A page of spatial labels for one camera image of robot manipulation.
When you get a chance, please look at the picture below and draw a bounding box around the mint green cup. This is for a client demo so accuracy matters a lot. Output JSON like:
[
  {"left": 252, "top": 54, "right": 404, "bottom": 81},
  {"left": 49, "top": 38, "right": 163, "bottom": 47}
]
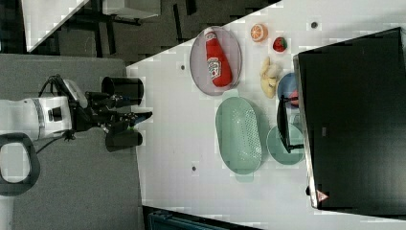
[{"left": 266, "top": 125, "right": 305, "bottom": 165}]

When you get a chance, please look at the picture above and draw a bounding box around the black cup lower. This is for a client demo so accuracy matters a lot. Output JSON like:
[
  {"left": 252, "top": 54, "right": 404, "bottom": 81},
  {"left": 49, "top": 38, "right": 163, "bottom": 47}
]
[{"left": 105, "top": 129, "right": 143, "bottom": 152}]

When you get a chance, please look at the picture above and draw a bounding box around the black toaster oven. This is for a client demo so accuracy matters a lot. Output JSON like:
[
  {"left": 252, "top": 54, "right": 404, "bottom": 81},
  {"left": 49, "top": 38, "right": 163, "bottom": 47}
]
[{"left": 277, "top": 28, "right": 406, "bottom": 219}]

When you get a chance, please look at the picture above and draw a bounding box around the black cup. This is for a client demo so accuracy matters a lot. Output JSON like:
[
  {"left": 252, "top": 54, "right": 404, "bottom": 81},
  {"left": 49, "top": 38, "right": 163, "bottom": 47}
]
[
  {"left": 105, "top": 129, "right": 143, "bottom": 152},
  {"left": 101, "top": 77, "right": 144, "bottom": 105}
]

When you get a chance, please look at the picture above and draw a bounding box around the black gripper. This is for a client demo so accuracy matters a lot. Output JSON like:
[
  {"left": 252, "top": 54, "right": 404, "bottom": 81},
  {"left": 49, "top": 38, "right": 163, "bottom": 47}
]
[{"left": 63, "top": 80, "right": 152, "bottom": 132}]

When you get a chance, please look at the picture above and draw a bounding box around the blue cup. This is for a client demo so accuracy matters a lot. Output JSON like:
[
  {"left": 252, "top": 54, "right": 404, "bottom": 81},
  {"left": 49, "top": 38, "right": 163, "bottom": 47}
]
[{"left": 277, "top": 73, "right": 299, "bottom": 108}]

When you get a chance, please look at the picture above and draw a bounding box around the black cup upper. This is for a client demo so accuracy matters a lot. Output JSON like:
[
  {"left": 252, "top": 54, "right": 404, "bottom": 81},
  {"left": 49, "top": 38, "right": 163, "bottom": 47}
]
[{"left": 101, "top": 77, "right": 144, "bottom": 105}]

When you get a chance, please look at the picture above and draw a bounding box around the red strawberry toy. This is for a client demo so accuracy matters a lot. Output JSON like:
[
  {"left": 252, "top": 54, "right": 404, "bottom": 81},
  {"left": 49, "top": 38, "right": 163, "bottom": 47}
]
[{"left": 273, "top": 36, "right": 287, "bottom": 53}]

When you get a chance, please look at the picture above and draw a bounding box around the mint green oval strainer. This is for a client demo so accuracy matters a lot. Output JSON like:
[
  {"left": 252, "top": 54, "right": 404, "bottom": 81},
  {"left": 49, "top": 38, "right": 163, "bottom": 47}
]
[{"left": 215, "top": 97, "right": 262, "bottom": 183}]

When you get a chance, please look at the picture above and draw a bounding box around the red ketchup bottle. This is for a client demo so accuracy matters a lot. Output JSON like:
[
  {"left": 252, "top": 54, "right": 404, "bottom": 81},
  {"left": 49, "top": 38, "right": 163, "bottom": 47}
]
[{"left": 204, "top": 28, "right": 233, "bottom": 87}]

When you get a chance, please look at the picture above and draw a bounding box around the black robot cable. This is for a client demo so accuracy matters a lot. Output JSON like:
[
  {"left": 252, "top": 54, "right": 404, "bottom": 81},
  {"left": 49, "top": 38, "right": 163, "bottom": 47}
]
[{"left": 34, "top": 75, "right": 76, "bottom": 154}]

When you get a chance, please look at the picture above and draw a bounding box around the orange slice toy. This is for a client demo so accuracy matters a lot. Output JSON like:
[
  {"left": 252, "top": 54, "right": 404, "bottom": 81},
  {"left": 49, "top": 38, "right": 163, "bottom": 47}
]
[{"left": 250, "top": 24, "right": 268, "bottom": 42}]

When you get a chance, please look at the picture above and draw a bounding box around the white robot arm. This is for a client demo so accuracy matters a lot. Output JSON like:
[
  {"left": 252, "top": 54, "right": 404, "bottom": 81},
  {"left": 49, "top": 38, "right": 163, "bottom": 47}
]
[{"left": 1, "top": 75, "right": 152, "bottom": 230}]

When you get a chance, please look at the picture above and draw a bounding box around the yellow banana toy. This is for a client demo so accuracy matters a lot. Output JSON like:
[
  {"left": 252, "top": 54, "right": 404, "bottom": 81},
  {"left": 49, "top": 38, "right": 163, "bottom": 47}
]
[{"left": 259, "top": 57, "right": 282, "bottom": 99}]

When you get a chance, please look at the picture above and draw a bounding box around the grey oval plate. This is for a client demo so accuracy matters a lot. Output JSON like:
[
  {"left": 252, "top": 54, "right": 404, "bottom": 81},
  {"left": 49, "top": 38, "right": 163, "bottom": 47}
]
[{"left": 190, "top": 26, "right": 242, "bottom": 96}]

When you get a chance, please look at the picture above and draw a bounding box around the red toy in cup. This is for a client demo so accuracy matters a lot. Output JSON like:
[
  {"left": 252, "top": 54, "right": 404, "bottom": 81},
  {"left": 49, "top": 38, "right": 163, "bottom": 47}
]
[{"left": 289, "top": 90, "right": 299, "bottom": 106}]

